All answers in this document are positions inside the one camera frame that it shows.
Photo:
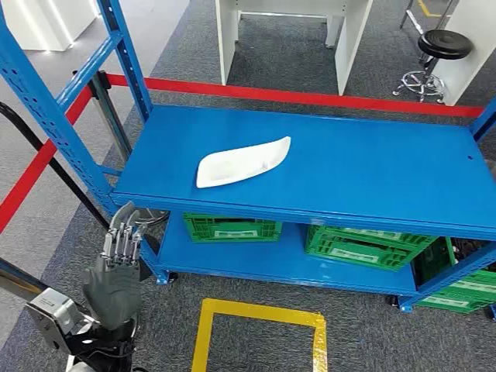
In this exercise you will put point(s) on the white curved plastic part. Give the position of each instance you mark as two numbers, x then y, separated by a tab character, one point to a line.
240	164

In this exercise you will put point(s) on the short red barrier belt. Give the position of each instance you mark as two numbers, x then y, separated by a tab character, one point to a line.
23	185

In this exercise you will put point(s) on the thin chrome frame legs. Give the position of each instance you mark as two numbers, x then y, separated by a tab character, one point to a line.
415	22

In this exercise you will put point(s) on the white cabinet panel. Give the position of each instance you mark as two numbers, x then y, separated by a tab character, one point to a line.
472	31

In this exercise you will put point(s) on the blue metal shelf rack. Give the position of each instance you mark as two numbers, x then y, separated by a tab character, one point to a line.
349	169

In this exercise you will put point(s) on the black curved pole with base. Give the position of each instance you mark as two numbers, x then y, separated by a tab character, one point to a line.
58	169

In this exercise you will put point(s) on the open green plastic crate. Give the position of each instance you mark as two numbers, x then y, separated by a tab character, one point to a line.
470	286

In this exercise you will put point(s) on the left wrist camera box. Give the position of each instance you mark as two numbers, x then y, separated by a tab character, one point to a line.
54	313

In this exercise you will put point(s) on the white block with light strips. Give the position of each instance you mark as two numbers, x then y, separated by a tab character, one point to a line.
31	25

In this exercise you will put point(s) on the white desk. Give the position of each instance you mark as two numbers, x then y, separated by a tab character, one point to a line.
349	46

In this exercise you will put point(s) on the grey stanchion with belt head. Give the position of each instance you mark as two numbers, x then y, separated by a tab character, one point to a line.
110	118

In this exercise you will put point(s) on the long red barrier belt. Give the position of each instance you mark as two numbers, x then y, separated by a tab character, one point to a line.
271	95

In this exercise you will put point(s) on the black round stool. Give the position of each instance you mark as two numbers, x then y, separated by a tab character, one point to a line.
445	43

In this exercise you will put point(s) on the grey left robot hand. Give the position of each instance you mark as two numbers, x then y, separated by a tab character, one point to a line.
114	292

